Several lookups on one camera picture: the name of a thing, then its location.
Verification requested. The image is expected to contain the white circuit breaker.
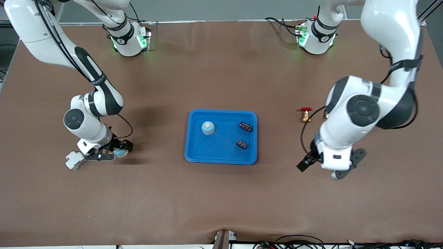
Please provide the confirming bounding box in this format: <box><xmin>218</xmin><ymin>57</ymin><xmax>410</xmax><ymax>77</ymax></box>
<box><xmin>65</xmin><ymin>151</ymin><xmax>86</xmax><ymax>170</ymax></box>

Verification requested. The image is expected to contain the metal table edge clamp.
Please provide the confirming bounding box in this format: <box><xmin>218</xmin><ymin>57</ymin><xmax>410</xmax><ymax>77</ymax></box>
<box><xmin>212</xmin><ymin>229</ymin><xmax>238</xmax><ymax>249</ymax></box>

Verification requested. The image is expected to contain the brown table mat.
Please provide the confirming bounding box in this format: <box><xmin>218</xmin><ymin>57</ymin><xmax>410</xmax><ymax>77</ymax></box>
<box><xmin>0</xmin><ymin>19</ymin><xmax>443</xmax><ymax>247</ymax></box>

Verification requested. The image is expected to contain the aluminium frame strut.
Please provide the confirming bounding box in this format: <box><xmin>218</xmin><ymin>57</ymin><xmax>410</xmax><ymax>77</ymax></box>
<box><xmin>416</xmin><ymin>0</ymin><xmax>438</xmax><ymax>27</ymax></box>

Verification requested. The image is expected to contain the black cable at arm base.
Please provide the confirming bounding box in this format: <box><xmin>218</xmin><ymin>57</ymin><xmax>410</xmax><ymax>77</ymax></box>
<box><xmin>265</xmin><ymin>17</ymin><xmax>301</xmax><ymax>37</ymax></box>

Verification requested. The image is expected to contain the plain blue bell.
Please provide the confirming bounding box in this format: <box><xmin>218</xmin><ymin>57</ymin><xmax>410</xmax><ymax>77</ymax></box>
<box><xmin>201</xmin><ymin>121</ymin><xmax>216</xmax><ymax>136</ymax></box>

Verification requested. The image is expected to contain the black cable bundle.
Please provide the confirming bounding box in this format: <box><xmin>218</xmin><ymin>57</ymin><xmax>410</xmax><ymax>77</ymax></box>
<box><xmin>346</xmin><ymin>239</ymin><xmax>443</xmax><ymax>249</ymax></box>

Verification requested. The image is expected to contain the blue plastic tray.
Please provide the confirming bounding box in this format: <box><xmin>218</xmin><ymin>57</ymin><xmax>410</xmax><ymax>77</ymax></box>
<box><xmin>184</xmin><ymin>109</ymin><xmax>258</xmax><ymax>165</ymax></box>

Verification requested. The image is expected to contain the black looped cable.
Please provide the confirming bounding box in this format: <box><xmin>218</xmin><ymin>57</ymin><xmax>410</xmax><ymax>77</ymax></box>
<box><xmin>275</xmin><ymin>234</ymin><xmax>325</xmax><ymax>249</ymax></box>

